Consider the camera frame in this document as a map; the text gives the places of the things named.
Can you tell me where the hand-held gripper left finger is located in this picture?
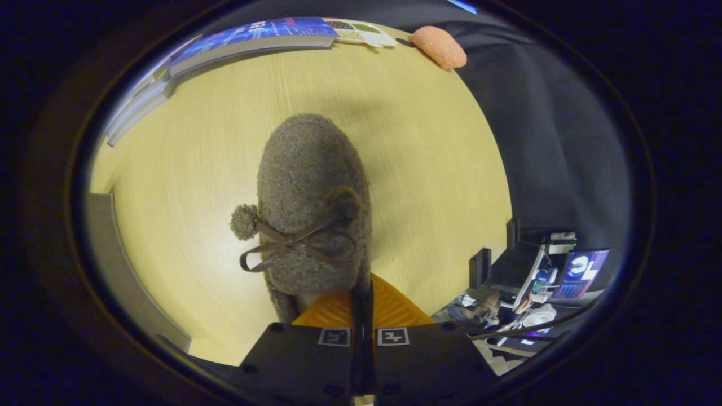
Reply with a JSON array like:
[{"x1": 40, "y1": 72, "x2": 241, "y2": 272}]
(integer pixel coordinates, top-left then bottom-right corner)
[{"x1": 230, "y1": 282, "x2": 365, "y2": 400}]

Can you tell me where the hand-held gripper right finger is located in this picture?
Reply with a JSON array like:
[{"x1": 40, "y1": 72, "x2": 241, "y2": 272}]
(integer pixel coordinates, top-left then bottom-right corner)
[{"x1": 364, "y1": 274, "x2": 501, "y2": 400}]

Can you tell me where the brown fuzzy slipper shoe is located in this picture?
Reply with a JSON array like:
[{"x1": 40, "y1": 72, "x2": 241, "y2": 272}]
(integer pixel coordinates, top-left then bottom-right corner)
[{"x1": 230, "y1": 113, "x2": 375, "y2": 325}]

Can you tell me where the black upright block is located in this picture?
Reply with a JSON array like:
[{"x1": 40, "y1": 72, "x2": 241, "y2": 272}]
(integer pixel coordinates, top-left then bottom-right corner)
[{"x1": 469, "y1": 248, "x2": 493, "y2": 290}]

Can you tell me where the white bowl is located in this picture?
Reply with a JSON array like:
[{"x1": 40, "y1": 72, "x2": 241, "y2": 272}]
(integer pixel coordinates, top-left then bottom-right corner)
[{"x1": 521, "y1": 304, "x2": 558, "y2": 329}]

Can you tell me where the black monitor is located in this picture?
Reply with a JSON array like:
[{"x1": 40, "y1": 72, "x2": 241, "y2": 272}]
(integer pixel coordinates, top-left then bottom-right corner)
[{"x1": 488, "y1": 219, "x2": 547, "y2": 292}]

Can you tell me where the laptop with bright screen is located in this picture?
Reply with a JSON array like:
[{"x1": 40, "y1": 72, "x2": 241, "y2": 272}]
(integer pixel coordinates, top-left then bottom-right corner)
[{"x1": 552, "y1": 249, "x2": 611, "y2": 301}]

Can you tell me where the black backdrop cloth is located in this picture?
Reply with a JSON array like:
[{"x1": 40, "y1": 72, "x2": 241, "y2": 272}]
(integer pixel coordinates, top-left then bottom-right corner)
[{"x1": 316, "y1": 0, "x2": 633, "y2": 266}]

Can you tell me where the white book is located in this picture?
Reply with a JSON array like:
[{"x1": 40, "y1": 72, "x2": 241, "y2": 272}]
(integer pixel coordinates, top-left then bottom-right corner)
[
  {"x1": 133, "y1": 59, "x2": 177, "y2": 96},
  {"x1": 116, "y1": 79, "x2": 173, "y2": 122}
]

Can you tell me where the orange fuzzy sponge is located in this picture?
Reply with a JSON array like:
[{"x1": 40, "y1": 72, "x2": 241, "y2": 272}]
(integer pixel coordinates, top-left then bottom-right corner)
[{"x1": 409, "y1": 25, "x2": 468, "y2": 70}]

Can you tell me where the blue book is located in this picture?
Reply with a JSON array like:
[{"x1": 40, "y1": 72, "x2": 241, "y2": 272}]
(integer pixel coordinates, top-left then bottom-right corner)
[{"x1": 168, "y1": 16, "x2": 340, "y2": 77}]

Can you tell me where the white printed leaflet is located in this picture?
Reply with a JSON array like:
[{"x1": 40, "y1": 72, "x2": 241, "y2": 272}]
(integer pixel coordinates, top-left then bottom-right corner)
[{"x1": 323, "y1": 18, "x2": 398, "y2": 49}]

